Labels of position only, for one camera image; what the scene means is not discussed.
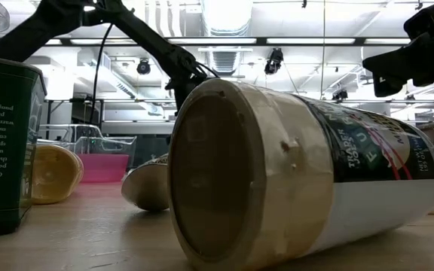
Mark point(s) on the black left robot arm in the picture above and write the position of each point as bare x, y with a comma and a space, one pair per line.
32, 26

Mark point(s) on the small clear plastic container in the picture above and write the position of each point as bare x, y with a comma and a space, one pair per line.
89, 145

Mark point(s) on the furikake glass jar dark label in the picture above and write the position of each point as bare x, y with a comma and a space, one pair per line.
296, 169

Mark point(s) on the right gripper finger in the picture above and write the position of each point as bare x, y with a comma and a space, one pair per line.
386, 86
398, 62

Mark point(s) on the pink plastic bowl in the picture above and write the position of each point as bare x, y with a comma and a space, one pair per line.
104, 169

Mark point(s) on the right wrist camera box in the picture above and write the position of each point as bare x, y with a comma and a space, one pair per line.
428, 19

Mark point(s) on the dark label gold spice jar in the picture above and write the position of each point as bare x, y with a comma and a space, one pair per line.
147, 188

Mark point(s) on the black ceiling spotlight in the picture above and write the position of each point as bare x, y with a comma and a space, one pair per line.
273, 62
340, 95
143, 67

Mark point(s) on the green pepper tin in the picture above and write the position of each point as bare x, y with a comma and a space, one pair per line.
2, 150

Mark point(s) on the overhead light bar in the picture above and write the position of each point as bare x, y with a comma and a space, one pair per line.
261, 41

